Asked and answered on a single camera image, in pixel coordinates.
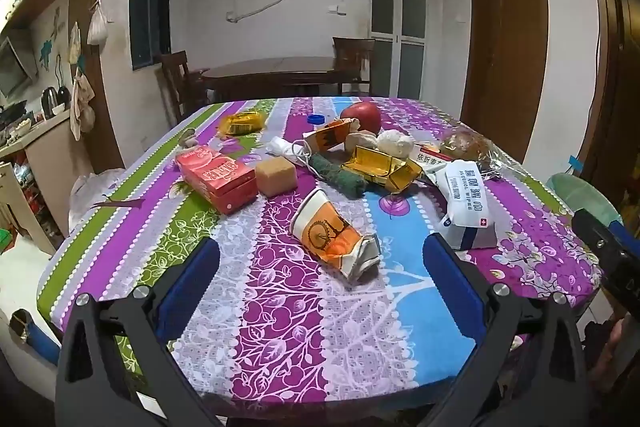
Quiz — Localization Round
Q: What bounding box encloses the flattened orange paper cup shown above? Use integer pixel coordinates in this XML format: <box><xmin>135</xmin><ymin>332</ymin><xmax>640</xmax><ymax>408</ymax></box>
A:
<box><xmin>302</xmin><ymin>118</ymin><xmax>361</xmax><ymax>154</ymax></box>

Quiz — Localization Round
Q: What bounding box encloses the white plastic bag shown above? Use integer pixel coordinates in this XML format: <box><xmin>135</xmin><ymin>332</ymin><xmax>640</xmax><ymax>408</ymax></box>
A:
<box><xmin>69</xmin><ymin>168</ymin><xmax>126</xmax><ymax>233</ymax></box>

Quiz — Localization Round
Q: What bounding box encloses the brown wooden door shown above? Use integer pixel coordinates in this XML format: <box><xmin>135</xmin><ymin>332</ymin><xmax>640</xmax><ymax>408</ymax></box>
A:
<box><xmin>460</xmin><ymin>0</ymin><xmax>548</xmax><ymax>165</ymax></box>

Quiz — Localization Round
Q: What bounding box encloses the gold cardboard box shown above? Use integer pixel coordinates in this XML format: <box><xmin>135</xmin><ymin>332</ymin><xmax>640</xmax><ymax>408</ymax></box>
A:
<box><xmin>341</xmin><ymin>145</ymin><xmax>423</xmax><ymax>194</ymax></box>

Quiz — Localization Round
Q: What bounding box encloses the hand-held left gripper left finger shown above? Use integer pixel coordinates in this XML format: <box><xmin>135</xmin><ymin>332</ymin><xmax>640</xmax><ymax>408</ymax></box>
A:
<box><xmin>55</xmin><ymin>237</ymin><xmax>223</xmax><ymax>427</ymax></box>

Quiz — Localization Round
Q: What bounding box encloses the hanging white bag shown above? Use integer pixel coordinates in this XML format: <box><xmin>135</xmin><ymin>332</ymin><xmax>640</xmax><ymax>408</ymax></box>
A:
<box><xmin>87</xmin><ymin>0</ymin><xmax>109</xmax><ymax>45</ymax></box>

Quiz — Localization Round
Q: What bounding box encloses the kitchen counter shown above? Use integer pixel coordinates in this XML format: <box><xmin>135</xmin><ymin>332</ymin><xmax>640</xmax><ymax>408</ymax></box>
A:
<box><xmin>0</xmin><ymin>107</ymin><xmax>76</xmax><ymax>253</ymax></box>

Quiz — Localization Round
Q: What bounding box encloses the brown sponge cube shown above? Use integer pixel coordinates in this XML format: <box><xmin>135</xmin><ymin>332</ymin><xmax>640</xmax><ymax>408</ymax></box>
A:
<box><xmin>255</xmin><ymin>156</ymin><xmax>298</xmax><ymax>198</ymax></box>

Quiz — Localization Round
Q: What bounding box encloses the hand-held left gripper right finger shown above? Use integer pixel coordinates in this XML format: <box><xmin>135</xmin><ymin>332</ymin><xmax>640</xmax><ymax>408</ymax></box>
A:
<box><xmin>422</xmin><ymin>232</ymin><xmax>586</xmax><ymax>427</ymax></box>

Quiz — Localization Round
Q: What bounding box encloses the red carton box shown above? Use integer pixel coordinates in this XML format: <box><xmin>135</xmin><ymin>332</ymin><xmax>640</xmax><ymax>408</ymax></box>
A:
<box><xmin>174</xmin><ymin>143</ymin><xmax>258</xmax><ymax>215</ymax></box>

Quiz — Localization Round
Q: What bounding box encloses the white wet wipes packet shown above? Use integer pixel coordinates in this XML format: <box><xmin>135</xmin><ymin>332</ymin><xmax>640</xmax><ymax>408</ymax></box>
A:
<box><xmin>434</xmin><ymin>159</ymin><xmax>498</xmax><ymax>250</ymax></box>

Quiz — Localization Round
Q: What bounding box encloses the green scrubber roll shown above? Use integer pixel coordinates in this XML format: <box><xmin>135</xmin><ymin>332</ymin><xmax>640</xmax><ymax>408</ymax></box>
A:
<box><xmin>307</xmin><ymin>153</ymin><xmax>368</xmax><ymax>200</ymax></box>

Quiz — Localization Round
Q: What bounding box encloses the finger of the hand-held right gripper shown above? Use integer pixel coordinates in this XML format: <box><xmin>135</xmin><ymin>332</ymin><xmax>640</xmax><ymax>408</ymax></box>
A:
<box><xmin>572</xmin><ymin>208</ymin><xmax>640</xmax><ymax>270</ymax></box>

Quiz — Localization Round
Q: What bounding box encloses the dark wooden door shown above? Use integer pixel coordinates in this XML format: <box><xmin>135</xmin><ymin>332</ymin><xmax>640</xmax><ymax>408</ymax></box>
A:
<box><xmin>575</xmin><ymin>0</ymin><xmax>640</xmax><ymax>208</ymax></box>

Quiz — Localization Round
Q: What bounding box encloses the hanging beige cloth bag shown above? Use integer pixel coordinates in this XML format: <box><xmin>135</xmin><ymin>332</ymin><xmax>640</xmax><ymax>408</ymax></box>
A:
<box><xmin>69</xmin><ymin>22</ymin><xmax>96</xmax><ymax>140</ymax></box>

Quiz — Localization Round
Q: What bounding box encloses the red apple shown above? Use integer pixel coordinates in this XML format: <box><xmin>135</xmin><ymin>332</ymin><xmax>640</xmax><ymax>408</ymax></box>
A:
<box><xmin>340</xmin><ymin>102</ymin><xmax>382</xmax><ymax>135</ymax></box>

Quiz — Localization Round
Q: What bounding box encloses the white red cigarette box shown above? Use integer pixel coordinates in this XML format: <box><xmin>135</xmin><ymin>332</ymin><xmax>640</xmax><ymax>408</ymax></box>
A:
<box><xmin>407</xmin><ymin>144</ymin><xmax>453</xmax><ymax>168</ymax></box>

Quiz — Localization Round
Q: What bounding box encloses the white round bun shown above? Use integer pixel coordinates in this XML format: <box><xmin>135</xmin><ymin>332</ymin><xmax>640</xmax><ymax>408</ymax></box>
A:
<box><xmin>376</xmin><ymin>129</ymin><xmax>416</xmax><ymax>158</ymax></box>

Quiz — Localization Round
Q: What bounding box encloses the green lined trash bin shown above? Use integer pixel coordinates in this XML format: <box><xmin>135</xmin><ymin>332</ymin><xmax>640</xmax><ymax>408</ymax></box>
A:
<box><xmin>546</xmin><ymin>173</ymin><xmax>623</xmax><ymax>228</ymax></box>

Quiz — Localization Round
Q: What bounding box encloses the beige bread roll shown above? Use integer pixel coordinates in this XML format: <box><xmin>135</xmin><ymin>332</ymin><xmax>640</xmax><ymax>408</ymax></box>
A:
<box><xmin>345</xmin><ymin>132</ymin><xmax>381</xmax><ymax>152</ymax></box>

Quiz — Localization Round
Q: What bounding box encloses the crumpled white face mask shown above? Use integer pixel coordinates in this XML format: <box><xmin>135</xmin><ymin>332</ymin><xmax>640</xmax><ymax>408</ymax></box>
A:
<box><xmin>264</xmin><ymin>136</ymin><xmax>313</xmax><ymax>165</ymax></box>

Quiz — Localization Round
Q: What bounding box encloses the dark wooden dining table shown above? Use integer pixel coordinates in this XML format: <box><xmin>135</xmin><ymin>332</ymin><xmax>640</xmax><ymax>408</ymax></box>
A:
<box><xmin>200</xmin><ymin>57</ymin><xmax>351</xmax><ymax>100</ymax></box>

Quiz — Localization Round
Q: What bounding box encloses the steel kettle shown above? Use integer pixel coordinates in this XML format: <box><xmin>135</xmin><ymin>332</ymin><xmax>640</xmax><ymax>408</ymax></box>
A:
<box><xmin>41</xmin><ymin>86</ymin><xmax>68</xmax><ymax>118</ymax></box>

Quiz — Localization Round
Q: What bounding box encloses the purple floral striped tablecloth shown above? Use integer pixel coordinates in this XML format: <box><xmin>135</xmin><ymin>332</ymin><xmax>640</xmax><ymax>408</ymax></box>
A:
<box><xmin>36</xmin><ymin>96</ymin><xmax>601</xmax><ymax>408</ymax></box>

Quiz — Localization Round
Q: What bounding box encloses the blue plastic object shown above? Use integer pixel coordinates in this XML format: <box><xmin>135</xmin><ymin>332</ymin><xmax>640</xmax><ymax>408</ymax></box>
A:
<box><xmin>10</xmin><ymin>307</ymin><xmax>63</xmax><ymax>368</ymax></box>

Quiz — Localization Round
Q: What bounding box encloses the crushed orange paper cup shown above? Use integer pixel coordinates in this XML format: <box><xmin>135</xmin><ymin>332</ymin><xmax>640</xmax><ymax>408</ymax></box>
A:
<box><xmin>291</xmin><ymin>188</ymin><xmax>382</xmax><ymax>284</ymax></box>

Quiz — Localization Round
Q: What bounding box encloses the wooden chair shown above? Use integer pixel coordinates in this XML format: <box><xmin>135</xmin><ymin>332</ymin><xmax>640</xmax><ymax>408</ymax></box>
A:
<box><xmin>160</xmin><ymin>52</ymin><xmax>211</xmax><ymax>122</ymax></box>
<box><xmin>332</xmin><ymin>37</ymin><xmax>376</xmax><ymax>96</ymax></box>

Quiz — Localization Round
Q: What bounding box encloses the frosted glass double door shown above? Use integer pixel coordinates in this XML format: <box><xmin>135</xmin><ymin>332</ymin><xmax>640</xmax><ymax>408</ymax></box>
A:
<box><xmin>370</xmin><ymin>0</ymin><xmax>430</xmax><ymax>100</ymax></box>

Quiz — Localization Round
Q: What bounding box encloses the range hood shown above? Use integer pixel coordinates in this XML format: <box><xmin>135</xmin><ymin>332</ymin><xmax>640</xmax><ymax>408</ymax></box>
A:
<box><xmin>0</xmin><ymin>34</ymin><xmax>38</xmax><ymax>100</ymax></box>

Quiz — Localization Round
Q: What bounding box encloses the yellow snack packet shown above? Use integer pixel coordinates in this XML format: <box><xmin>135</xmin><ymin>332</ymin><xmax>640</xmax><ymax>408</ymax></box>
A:
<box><xmin>219</xmin><ymin>111</ymin><xmax>266</xmax><ymax>138</ymax></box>

